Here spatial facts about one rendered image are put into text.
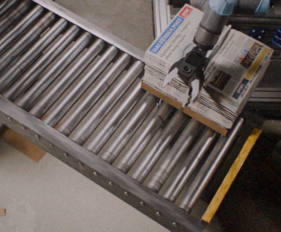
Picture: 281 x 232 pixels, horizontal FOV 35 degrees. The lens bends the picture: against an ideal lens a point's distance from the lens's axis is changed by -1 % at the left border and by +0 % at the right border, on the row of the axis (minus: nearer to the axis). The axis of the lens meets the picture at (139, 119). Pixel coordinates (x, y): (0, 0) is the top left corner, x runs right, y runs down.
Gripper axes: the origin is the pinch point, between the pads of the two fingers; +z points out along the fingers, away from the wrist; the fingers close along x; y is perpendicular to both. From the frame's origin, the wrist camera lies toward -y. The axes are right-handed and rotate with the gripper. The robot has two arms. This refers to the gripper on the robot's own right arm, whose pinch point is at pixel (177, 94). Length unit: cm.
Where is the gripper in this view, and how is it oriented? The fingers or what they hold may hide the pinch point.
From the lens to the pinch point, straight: 149.0
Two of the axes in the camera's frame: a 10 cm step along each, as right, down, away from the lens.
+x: -8.4, -5.0, 2.1
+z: -3.4, 7.9, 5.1
